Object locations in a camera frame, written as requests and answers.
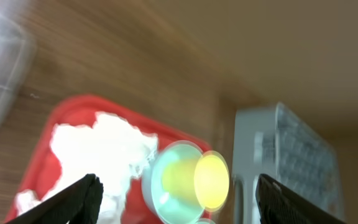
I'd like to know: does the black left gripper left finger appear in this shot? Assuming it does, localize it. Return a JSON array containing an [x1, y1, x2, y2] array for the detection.
[[7, 174, 103, 224]]

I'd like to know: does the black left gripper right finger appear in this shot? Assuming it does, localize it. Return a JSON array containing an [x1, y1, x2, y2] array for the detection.
[[255, 174, 345, 224]]

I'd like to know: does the white napkin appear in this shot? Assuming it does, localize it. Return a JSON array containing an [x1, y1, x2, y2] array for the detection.
[[15, 111, 158, 223]]

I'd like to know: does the grey dishwasher rack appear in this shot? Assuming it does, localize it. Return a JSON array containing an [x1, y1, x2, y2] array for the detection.
[[232, 103, 346, 223]]

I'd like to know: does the red plastic tray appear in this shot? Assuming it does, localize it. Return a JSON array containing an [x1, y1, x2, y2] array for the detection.
[[17, 95, 211, 224]]

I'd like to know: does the yellow plastic cup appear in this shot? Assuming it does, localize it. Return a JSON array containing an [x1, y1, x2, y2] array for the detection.
[[162, 151, 229, 212]]

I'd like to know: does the small light blue saucer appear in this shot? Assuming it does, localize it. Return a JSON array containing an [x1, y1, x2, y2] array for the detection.
[[141, 140, 206, 224]]

